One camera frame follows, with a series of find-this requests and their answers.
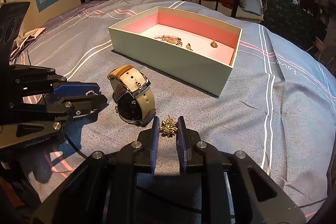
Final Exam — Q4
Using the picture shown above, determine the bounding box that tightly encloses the black cable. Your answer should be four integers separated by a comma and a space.
64, 132, 181, 197

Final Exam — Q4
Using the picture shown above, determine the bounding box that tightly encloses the beige cloth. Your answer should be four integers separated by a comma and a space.
12, 27, 47, 56

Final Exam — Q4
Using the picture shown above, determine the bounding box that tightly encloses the green box with pink lining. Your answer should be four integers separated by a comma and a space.
108, 6, 242, 97

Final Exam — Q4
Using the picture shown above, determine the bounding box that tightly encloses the wristwatch with tan strap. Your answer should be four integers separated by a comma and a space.
107, 65, 156, 127

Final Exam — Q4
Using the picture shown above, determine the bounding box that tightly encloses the gold flower brooch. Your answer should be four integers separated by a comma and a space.
160, 115, 179, 137

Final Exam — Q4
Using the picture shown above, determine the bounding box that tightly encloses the white pearl bracelet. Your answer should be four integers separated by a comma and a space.
154, 32, 181, 40

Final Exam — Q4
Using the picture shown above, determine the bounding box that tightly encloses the green patterned counter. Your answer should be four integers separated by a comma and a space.
262, 0, 331, 48

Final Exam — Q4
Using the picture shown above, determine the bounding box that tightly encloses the swing rope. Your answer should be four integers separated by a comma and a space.
263, 0, 272, 17

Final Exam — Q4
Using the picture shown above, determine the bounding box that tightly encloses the blue plaid bedsheet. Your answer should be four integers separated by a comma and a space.
13, 0, 336, 224

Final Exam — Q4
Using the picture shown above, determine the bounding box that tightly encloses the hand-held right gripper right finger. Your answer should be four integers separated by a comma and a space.
176, 116, 307, 224

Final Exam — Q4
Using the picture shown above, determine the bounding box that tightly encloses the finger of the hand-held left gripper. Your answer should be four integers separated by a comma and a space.
9, 94, 109, 130
10, 64, 101, 98

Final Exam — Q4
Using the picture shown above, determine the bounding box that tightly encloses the pink stool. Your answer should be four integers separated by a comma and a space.
314, 38, 328, 52

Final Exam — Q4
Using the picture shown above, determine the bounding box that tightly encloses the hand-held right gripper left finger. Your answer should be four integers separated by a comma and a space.
30, 116, 160, 224

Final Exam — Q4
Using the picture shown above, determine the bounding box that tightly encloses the gold chain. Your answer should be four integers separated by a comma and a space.
160, 34, 185, 46

